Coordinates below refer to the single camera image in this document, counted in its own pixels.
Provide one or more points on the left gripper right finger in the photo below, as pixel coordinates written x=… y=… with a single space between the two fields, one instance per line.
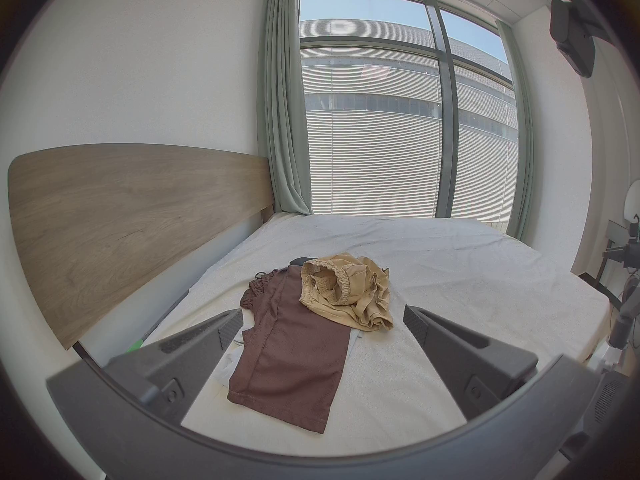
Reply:
x=475 y=368

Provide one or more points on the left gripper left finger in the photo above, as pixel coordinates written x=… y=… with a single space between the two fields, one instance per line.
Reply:
x=170 y=368

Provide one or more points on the tan shorts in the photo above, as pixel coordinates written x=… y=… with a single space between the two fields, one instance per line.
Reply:
x=370 y=293

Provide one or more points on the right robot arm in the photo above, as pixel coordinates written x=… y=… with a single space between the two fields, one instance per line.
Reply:
x=622 y=318

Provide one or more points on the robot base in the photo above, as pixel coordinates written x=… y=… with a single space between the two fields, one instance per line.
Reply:
x=607 y=398

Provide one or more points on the bed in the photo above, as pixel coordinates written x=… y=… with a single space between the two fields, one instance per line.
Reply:
x=450 y=268

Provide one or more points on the white garment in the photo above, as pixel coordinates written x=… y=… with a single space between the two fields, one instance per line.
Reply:
x=227 y=363

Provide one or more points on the brown shorts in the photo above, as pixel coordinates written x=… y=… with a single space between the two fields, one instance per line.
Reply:
x=295 y=343

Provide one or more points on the black garment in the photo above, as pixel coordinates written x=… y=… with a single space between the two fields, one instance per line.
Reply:
x=299 y=262

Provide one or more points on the window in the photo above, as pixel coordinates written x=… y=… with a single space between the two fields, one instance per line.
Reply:
x=380 y=168

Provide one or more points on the grey-green curtain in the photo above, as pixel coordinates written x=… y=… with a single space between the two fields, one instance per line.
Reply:
x=282 y=118

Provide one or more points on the round wall mirror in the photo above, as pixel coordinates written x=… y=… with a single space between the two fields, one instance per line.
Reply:
x=634 y=203

